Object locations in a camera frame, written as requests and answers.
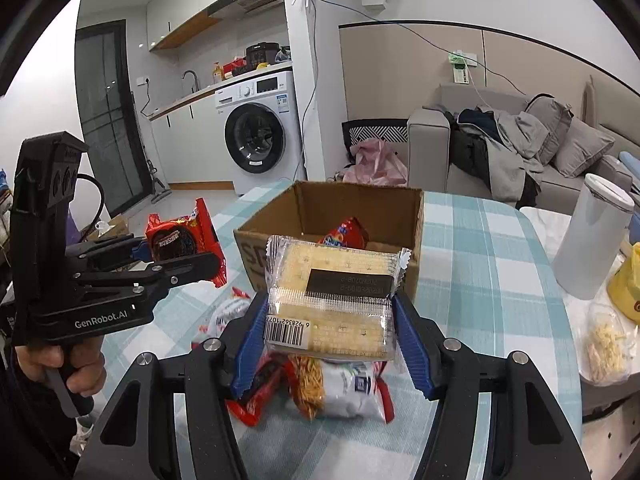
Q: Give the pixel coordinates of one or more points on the black rice cooker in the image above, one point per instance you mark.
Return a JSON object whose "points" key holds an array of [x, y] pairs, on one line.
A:
{"points": [[261, 54]]}

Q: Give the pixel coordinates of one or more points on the red and black snack packet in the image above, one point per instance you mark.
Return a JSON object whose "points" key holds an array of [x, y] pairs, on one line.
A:
{"points": [[250, 405]]}

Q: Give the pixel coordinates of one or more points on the light blue cloth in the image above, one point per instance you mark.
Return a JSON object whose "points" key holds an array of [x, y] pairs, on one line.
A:
{"points": [[631, 160]]}

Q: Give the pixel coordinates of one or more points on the grey sofa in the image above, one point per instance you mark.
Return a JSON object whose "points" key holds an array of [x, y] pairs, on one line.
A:
{"points": [[430, 130]]}

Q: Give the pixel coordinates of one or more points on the grey cushion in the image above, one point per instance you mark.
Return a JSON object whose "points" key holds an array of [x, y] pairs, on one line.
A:
{"points": [[550, 120], [582, 147]]}

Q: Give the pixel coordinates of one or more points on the white wall power strip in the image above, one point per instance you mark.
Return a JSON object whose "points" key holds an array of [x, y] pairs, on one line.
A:
{"points": [[459, 67]]}

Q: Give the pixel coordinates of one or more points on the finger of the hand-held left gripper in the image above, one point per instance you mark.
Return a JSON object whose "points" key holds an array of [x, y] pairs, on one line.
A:
{"points": [[141, 251], [195, 266]]}

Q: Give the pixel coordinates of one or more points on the grey garment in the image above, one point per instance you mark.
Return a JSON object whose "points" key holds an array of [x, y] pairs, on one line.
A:
{"points": [[515, 145]]}

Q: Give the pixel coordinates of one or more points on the dark glass door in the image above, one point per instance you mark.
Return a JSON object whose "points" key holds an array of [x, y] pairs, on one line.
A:
{"points": [[107, 120]]}

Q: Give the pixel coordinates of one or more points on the white red noodle snack packet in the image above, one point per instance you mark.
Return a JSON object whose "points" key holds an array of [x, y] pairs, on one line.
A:
{"points": [[345, 390]]}

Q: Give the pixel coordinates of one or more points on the white and red snack packet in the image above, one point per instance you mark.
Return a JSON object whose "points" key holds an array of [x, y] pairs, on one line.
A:
{"points": [[225, 317]]}

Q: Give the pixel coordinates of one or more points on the black patterned basket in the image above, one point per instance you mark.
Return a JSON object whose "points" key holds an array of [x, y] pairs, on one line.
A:
{"points": [[375, 130]]}

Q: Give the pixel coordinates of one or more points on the yellow bottle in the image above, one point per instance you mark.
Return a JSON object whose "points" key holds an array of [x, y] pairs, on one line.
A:
{"points": [[217, 72]]}

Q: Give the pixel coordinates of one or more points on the black jacket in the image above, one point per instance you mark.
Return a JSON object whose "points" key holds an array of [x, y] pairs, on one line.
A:
{"points": [[470, 145]]}

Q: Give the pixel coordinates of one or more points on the yellow bag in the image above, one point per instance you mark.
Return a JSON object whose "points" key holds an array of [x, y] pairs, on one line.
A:
{"points": [[627, 290]]}

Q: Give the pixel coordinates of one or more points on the white wall cabinets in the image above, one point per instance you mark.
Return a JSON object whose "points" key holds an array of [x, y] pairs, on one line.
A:
{"points": [[175, 10]]}

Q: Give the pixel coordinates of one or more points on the white kitchen counter cabinet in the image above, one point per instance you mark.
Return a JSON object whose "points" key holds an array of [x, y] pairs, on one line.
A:
{"points": [[185, 130]]}

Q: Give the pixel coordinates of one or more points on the person's left hand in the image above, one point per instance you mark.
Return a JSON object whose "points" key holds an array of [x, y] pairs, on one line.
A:
{"points": [[87, 365]]}

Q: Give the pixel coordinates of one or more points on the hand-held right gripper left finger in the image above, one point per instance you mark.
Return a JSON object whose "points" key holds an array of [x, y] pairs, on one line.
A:
{"points": [[248, 350]]}

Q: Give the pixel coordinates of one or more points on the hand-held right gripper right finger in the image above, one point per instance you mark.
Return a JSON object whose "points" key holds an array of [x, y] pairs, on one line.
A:
{"points": [[414, 355]]}

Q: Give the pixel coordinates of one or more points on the teal checked tablecloth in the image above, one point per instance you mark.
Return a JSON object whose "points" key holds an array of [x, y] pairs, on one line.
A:
{"points": [[475, 260]]}

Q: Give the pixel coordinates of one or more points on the pink plastic bag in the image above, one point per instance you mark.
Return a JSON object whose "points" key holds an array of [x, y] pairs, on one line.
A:
{"points": [[375, 162]]}

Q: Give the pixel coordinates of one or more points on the red cookie packet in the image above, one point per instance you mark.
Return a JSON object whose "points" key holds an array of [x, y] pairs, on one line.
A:
{"points": [[172, 232]]}

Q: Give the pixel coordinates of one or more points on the kitchen faucet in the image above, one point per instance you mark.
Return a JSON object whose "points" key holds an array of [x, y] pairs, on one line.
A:
{"points": [[192, 77]]}

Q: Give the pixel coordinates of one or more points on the white canister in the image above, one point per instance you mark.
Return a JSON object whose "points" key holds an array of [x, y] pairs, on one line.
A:
{"points": [[585, 245]]}

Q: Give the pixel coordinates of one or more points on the red container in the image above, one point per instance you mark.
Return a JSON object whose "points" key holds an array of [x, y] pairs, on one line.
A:
{"points": [[234, 66]]}

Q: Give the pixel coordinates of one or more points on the clear cracker packet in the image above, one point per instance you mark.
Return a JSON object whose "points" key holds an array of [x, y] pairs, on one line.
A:
{"points": [[330, 322]]}

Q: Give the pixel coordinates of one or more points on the brown cardboard box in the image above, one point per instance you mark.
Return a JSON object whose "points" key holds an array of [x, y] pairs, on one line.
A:
{"points": [[350, 200]]}

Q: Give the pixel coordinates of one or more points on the clear bag of snacks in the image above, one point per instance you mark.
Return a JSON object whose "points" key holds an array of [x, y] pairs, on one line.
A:
{"points": [[607, 345]]}

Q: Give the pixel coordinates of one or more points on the white washing machine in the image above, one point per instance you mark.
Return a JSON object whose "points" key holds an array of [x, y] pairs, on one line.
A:
{"points": [[260, 135]]}

